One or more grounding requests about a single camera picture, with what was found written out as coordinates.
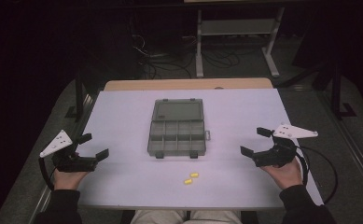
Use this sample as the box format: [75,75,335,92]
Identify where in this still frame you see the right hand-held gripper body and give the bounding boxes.
[253,123,319,169]

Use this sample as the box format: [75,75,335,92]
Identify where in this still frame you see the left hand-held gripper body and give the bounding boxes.
[38,129,99,174]

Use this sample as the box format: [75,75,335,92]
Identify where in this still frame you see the person's left hand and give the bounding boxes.
[52,167,91,191]

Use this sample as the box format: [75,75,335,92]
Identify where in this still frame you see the person's right hand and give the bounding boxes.
[259,158,305,191]

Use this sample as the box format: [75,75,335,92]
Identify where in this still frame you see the black metal stand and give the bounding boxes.
[64,70,93,121]
[328,61,358,121]

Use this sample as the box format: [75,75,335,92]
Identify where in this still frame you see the person's right leg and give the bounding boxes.
[189,210,243,224]

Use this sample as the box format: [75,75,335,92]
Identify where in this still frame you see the person's leg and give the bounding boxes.
[130,210,187,224]
[189,210,243,224]

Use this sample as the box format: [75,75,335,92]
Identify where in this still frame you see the grey plastic compartment box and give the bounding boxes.
[147,98,212,160]

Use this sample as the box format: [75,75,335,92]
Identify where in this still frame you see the person's left leg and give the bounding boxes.
[130,210,187,224]

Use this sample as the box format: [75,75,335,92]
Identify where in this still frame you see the wooden table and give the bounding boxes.
[103,77,274,92]

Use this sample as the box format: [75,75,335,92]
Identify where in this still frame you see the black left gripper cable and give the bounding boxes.
[37,157,57,191]

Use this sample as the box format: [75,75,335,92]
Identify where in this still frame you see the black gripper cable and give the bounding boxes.
[292,144,340,205]
[37,157,57,191]

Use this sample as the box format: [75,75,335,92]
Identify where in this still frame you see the metal floor rail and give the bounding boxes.
[317,91,363,195]
[28,91,101,224]

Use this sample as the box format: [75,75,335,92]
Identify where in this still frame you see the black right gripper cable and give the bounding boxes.
[292,144,340,205]

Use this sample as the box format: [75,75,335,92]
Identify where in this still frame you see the white metal desk frame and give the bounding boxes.
[195,7,286,79]

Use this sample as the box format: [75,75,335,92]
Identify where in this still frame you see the black floor cables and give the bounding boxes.
[132,33,243,80]

